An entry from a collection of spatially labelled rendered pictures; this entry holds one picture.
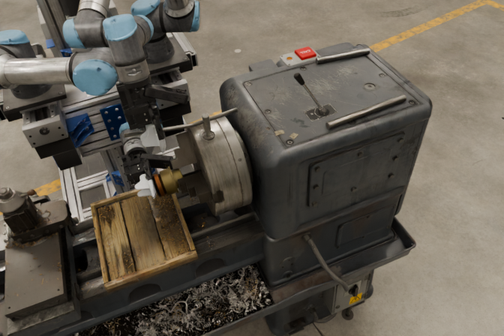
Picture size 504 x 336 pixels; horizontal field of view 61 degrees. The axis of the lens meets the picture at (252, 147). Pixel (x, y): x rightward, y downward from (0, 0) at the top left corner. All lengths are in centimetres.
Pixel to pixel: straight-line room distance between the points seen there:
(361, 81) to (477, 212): 159
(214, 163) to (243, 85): 32
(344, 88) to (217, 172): 51
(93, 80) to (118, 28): 37
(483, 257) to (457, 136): 98
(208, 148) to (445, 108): 254
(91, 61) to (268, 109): 56
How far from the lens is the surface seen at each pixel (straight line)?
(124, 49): 107
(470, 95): 375
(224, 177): 128
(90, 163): 289
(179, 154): 139
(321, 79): 149
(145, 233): 155
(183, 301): 173
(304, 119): 132
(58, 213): 154
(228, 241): 150
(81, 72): 140
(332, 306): 206
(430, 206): 282
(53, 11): 189
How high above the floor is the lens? 211
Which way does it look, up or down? 44 degrees down
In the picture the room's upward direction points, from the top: 4 degrees counter-clockwise
